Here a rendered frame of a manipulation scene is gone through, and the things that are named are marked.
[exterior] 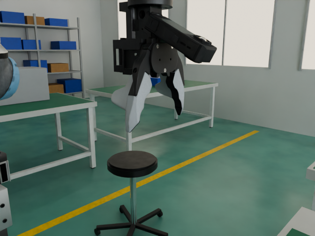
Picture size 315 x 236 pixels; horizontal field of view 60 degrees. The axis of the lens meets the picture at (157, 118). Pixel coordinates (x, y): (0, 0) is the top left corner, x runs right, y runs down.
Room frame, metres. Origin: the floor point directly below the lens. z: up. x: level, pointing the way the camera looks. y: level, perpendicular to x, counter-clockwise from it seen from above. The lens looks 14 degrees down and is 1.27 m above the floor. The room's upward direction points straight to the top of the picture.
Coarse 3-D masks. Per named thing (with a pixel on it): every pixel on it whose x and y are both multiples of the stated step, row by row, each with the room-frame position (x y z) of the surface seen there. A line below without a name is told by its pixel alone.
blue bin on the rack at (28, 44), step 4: (24, 40) 5.82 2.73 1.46; (28, 40) 5.87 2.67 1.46; (32, 40) 5.93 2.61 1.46; (24, 44) 5.81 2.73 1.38; (28, 44) 5.86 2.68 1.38; (32, 44) 5.92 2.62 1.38; (40, 44) 6.03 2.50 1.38; (24, 48) 5.81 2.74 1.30; (28, 48) 5.86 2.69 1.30; (32, 48) 5.91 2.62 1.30; (36, 48) 5.97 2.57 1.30; (40, 48) 6.03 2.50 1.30
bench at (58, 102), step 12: (60, 96) 3.11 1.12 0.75; (72, 96) 3.11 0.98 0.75; (0, 108) 2.46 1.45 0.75; (12, 108) 2.46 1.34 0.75; (24, 108) 2.46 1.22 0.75; (36, 108) 2.46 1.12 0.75; (48, 108) 2.46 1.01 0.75; (60, 108) 2.52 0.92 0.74; (72, 108) 2.61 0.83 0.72; (0, 120) 2.16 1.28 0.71; (60, 132) 3.35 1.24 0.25; (60, 144) 3.34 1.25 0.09; (72, 144) 3.08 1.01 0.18; (72, 156) 2.64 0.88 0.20; (84, 156) 2.72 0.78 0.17; (36, 168) 2.36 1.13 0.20; (48, 168) 2.44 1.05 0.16
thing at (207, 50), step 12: (156, 24) 0.43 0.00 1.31; (168, 24) 0.41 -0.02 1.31; (168, 36) 0.41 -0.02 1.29; (180, 36) 0.40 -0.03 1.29; (192, 36) 0.40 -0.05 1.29; (180, 48) 0.40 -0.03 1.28; (192, 48) 0.39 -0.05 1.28; (204, 48) 0.38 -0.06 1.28; (216, 48) 0.41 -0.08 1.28; (192, 60) 0.40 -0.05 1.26; (204, 60) 0.39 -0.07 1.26
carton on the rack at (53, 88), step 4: (48, 84) 6.35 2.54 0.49; (52, 84) 6.35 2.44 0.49; (56, 84) 6.35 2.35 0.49; (60, 84) 6.35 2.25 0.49; (52, 88) 6.19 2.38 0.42; (56, 88) 6.25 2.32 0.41; (60, 88) 6.32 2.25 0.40; (52, 92) 6.18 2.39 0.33; (56, 92) 6.24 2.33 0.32; (60, 92) 6.31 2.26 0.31
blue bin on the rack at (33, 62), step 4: (24, 60) 6.08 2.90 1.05; (28, 60) 5.93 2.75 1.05; (32, 60) 5.90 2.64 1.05; (36, 60) 5.95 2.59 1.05; (40, 60) 6.01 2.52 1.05; (44, 60) 6.07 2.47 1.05; (24, 64) 6.10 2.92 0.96; (28, 64) 5.94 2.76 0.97; (32, 64) 5.89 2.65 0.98; (36, 64) 5.94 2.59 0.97; (44, 64) 6.07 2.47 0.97
